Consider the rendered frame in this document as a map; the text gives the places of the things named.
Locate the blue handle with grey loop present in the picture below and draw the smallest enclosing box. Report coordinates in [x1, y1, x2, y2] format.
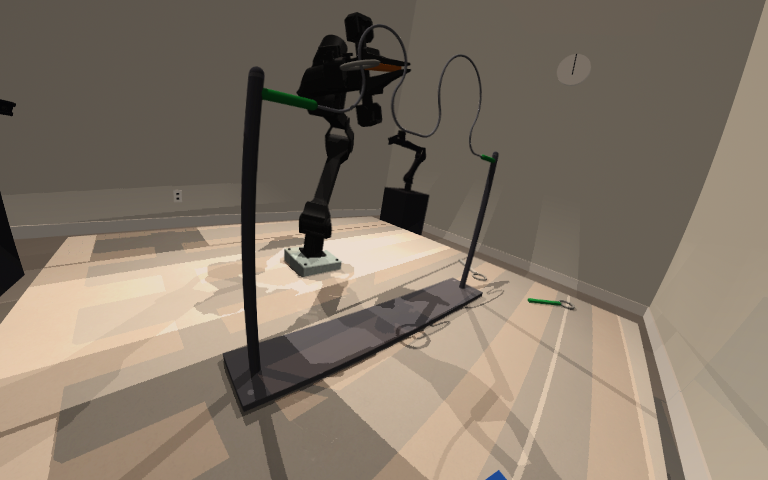
[485, 470, 507, 480]

